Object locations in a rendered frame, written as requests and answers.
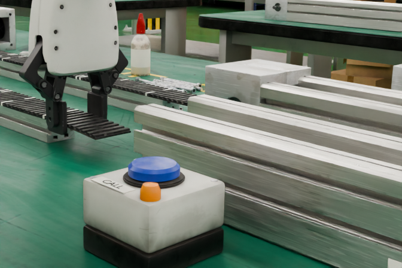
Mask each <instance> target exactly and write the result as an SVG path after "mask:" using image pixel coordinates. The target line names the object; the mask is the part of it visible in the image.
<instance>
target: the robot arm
mask: <svg viewBox="0 0 402 268"><path fill-rule="evenodd" d="M127 65H128V60H127V59H126V57H125V55H124V54H123V53H122V51H121V50H120V48H119V43H118V22H117V12H116V7H115V0H32V6H31V16H30V24H29V57H28V58H27V60H26V61H25V63H24V65H23V66H22V68H21V69H20V71H19V76H20V77H21V78H23V79H24V80H25V81H27V82H28V83H29V84H31V85H32V87H34V88H35V89H36V90H37V91H38V92H39V93H40V94H41V97H42V98H44V99H45V105H46V123H47V126H48V130H49V131H51V132H54V133H57V134H60V135H65V134H67V132H68V130H67V103H66V101H63V100H62V96H63V91H64V88H65V83H66V78H67V75H75V74H85V73H87V75H88V78H89V81H90V85H91V88H92V90H91V91H88V94H87V112H88V113H89V114H93V115H98V116H99V117H103V119H107V115H108V102H107V94H110V93H111V91H112V85H113V84H114V83H115V81H116V80H117V78H118V76H119V74H120V73H121V72H122V71H123V70H124V69H125V68H126V66H127ZM38 71H40V72H44V71H45V75H44V79H43V78H41V77H40V76H39V75H38Z"/></svg>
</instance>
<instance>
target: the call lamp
mask: <svg viewBox="0 0 402 268"><path fill-rule="evenodd" d="M140 199H141V200H142V201H145V202H156V201H159V200H160V199H161V189H160V187H159V184H158V183H156V182H145V183H143V185H142V187H141V189H140Z"/></svg>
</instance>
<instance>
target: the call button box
mask: <svg viewBox="0 0 402 268"><path fill-rule="evenodd" d="M143 183H145V181H138V180H136V179H133V178H131V177H130V176H129V175H128V167H127V168H124V169H120V170H115V171H112V172H108V173H104V174H101V175H96V176H91V177H89V178H86V179H84V181H83V214H84V222H85V223H86V225H85V226H84V227H83V247H84V249H85V250H87V251H89V252H91V253H93V254H94V255H97V256H98V257H100V258H103V259H104V260H106V261H108V262H110V263H112V264H114V265H116V266H118V267H119V268H185V267H187V266H190V265H192V264H194V263H197V262H199V261H202V260H204V259H206V258H209V257H211V256H213V255H216V254H219V253H221V252H222V251H223V240H224V230H223V229H222V228H221V226H222V225H223V222H224V193H225V185H224V183H223V182H222V181H220V180H217V179H214V178H211V177H208V176H205V175H202V174H199V173H196V172H193V171H190V170H187V169H184V168H180V176H179V177H177V178H175V179H173V180H170V181H163V182H156V183H158V184H159V187H160V189H161V199H160V200H159V201H156V202H145V201H142V200H141V199H140V189H141V187H142V185H143Z"/></svg>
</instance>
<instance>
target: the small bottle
mask: <svg viewBox="0 0 402 268"><path fill-rule="evenodd" d="M136 33H137V35H135V36H134V38H133V40H132V42H131V74H132V75H134V76H148V75H150V51H151V49H150V41H149V39H148V37H147V36H146V35H145V22H144V17H143V14H142V13H139V17H138V22H137V25H136Z"/></svg>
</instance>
